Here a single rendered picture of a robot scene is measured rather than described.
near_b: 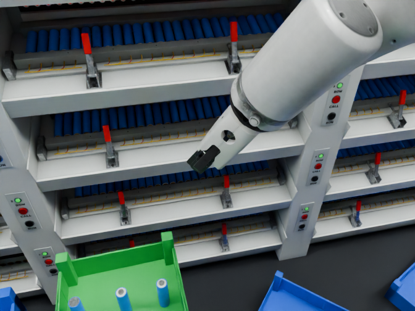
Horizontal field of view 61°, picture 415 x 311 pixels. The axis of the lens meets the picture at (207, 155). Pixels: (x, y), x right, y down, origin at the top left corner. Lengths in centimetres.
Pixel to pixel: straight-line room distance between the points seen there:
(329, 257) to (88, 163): 83
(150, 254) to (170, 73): 35
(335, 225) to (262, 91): 87
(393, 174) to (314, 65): 84
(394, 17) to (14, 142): 65
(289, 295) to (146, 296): 58
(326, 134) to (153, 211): 47
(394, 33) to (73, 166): 64
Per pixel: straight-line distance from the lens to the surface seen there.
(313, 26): 34
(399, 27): 43
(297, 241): 116
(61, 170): 82
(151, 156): 80
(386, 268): 130
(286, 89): 38
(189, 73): 69
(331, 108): 83
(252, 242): 112
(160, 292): 62
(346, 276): 124
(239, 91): 42
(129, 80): 69
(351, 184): 108
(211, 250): 109
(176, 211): 93
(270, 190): 99
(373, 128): 97
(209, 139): 46
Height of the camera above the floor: 99
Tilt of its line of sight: 40 degrees down
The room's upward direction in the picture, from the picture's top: straight up
